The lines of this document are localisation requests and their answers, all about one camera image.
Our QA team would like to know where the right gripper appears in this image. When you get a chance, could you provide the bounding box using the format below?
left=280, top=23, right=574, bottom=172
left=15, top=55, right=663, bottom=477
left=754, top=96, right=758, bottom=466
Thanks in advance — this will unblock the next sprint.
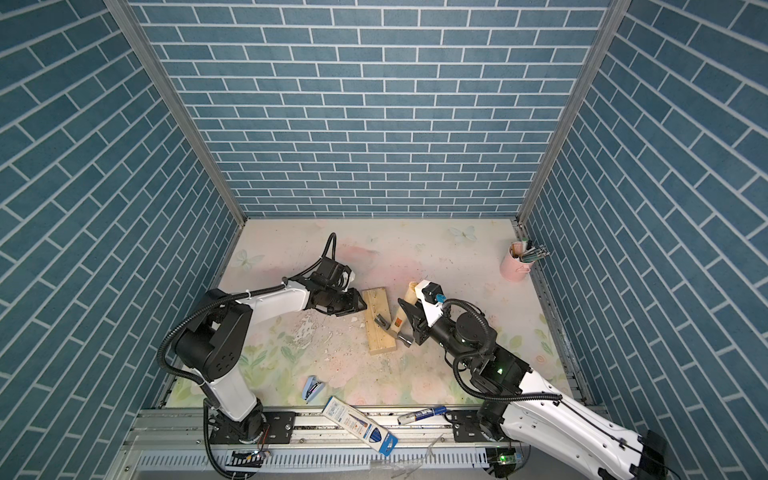
left=401, top=292, right=476, bottom=370

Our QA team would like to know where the wooden claw hammer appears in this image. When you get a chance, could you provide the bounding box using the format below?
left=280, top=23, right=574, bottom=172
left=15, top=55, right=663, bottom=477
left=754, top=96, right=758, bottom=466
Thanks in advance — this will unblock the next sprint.
left=374, top=282, right=418, bottom=347

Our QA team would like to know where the wooden plank with nails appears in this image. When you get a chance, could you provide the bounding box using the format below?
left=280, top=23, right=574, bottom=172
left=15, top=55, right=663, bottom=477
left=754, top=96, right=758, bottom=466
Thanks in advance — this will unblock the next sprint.
left=361, top=286, right=398, bottom=356

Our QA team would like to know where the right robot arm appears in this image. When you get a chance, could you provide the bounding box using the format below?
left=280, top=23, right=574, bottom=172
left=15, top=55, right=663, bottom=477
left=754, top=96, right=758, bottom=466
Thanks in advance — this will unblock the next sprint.
left=399, top=299, right=672, bottom=479

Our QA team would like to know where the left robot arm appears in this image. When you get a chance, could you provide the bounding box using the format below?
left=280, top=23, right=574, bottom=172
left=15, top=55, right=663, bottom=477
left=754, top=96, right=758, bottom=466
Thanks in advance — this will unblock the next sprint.
left=156, top=233, right=367, bottom=422

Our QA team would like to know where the blue stapler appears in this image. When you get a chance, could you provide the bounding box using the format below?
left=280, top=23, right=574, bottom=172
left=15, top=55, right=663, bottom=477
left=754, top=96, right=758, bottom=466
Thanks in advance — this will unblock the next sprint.
left=302, top=375, right=325, bottom=404

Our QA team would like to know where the blue white marker pen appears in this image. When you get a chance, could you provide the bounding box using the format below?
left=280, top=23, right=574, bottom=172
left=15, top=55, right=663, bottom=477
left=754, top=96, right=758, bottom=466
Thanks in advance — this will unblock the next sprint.
left=397, top=405, right=447, bottom=425

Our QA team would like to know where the pink cup with tools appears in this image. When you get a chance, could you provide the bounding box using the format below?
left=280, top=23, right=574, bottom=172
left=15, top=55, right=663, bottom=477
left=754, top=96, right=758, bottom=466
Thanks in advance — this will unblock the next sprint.
left=500, top=239, right=550, bottom=282

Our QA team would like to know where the white blue toothpaste box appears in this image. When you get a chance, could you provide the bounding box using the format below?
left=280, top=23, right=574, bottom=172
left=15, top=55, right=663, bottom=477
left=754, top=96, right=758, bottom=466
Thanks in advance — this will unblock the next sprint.
left=321, top=396, right=398, bottom=457

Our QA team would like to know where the clear plastic wrapper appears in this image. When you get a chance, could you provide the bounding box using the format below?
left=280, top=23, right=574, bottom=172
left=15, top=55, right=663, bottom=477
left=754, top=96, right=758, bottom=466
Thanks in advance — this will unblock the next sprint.
left=384, top=435, right=445, bottom=479

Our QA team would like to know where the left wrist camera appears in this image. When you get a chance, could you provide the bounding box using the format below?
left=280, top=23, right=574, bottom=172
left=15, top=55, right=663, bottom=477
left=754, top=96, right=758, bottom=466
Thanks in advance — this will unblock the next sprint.
left=338, top=266, right=355, bottom=291

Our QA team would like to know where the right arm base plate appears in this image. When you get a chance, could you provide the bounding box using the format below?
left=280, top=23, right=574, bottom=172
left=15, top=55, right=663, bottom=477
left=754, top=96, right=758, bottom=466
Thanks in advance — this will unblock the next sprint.
left=443, top=409, right=510, bottom=443

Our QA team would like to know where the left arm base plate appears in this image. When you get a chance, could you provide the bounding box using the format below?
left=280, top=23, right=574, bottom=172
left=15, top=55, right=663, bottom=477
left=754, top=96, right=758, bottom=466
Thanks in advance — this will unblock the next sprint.
left=208, top=411, right=296, bottom=445

